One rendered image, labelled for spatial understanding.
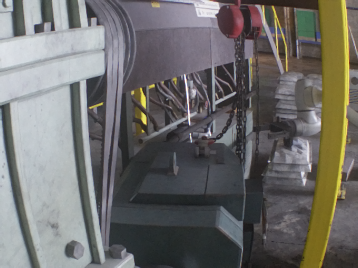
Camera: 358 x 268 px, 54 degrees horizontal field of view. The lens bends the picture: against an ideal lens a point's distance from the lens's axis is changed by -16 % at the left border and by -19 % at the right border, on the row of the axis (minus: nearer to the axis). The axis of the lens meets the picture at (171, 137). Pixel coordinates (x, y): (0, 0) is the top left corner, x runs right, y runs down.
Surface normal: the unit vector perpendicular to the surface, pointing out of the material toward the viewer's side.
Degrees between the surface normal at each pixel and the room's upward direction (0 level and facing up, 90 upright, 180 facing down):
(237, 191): 0
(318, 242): 90
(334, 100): 90
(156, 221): 0
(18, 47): 90
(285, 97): 65
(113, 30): 73
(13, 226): 90
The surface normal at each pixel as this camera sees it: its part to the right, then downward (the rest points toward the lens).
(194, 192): -0.03, -0.96
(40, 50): 0.89, 0.11
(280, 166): -0.29, -0.22
